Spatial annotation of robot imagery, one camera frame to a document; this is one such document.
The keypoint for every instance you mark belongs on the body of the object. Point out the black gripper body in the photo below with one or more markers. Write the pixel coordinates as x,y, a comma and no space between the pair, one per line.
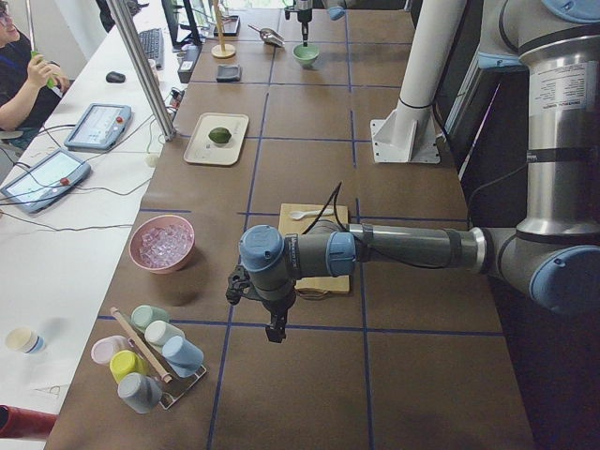
277,307
304,20

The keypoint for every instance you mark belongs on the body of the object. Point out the green ceramic bowl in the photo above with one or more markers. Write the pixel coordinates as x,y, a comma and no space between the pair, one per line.
306,55

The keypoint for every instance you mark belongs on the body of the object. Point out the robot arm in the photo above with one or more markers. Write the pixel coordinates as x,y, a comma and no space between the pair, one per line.
552,255
335,9

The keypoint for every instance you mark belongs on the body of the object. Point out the white plastic spoon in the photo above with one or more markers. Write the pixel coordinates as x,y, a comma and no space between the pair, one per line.
299,215

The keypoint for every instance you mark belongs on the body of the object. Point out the pink bowl with ice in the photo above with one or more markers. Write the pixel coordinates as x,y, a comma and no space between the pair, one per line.
163,244

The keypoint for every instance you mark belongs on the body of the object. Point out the metal scoop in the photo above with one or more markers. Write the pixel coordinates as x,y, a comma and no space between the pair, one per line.
269,36

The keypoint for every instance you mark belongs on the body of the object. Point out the black tray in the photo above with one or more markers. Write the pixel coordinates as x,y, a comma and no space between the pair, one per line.
231,26

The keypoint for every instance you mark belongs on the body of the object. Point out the wooden paper towel stand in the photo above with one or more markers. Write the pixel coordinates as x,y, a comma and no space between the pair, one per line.
223,50

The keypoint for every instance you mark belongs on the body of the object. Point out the dark grey square dish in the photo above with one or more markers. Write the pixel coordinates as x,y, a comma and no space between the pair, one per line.
228,73

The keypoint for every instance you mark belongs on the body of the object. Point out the wooden cutting board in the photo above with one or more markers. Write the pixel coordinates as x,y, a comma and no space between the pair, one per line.
311,288

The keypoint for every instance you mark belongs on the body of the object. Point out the blue cup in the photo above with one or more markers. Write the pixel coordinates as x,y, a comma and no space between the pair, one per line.
182,355

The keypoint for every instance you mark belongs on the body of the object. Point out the black power box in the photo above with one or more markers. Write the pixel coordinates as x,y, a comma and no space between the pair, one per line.
187,59

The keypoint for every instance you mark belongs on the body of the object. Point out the white cup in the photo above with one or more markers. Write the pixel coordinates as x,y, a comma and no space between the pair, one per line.
157,333

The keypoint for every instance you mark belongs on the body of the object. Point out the green lime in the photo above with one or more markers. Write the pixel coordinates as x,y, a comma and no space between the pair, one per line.
219,135

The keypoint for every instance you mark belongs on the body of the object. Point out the green cup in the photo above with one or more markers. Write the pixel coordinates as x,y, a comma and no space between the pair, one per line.
143,315

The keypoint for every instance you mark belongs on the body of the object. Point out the grey cup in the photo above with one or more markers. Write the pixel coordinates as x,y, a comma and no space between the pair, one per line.
140,392

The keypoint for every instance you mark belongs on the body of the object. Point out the black keyboard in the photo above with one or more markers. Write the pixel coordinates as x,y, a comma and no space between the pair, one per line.
153,45

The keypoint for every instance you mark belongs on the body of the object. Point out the yellow cup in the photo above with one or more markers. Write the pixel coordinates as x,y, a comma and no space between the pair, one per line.
125,362

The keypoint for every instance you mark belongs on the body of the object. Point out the beige serving tray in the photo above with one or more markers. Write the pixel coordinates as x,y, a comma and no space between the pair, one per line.
200,150

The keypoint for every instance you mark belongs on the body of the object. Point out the pink cup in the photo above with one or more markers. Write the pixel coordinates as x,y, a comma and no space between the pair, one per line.
104,349

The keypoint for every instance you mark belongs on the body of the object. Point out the black computer mouse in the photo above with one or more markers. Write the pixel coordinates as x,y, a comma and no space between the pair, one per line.
115,77

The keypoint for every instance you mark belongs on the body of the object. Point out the far teach pendant tablet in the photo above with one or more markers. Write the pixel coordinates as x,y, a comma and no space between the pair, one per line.
99,128

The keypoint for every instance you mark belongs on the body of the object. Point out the teach pendant tablet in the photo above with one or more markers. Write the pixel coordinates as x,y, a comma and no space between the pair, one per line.
46,182
99,128

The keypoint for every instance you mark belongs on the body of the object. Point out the paper cup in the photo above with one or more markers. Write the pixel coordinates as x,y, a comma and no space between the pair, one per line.
24,340

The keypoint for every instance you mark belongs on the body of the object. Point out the near teach pendant tablet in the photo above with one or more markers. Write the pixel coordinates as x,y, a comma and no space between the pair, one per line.
46,182

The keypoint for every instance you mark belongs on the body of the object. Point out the red object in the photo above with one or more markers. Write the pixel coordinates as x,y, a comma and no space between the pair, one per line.
19,423

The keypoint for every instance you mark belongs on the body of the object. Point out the seated person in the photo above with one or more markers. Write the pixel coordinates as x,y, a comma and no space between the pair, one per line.
31,86

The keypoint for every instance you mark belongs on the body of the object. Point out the cup rack with wooden handle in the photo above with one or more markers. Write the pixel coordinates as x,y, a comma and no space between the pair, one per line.
173,387

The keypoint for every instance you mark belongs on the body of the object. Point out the white pillar mount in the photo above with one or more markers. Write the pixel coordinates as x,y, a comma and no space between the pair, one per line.
407,134

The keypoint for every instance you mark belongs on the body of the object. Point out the aluminium frame post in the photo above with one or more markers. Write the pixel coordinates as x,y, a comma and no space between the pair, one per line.
126,27

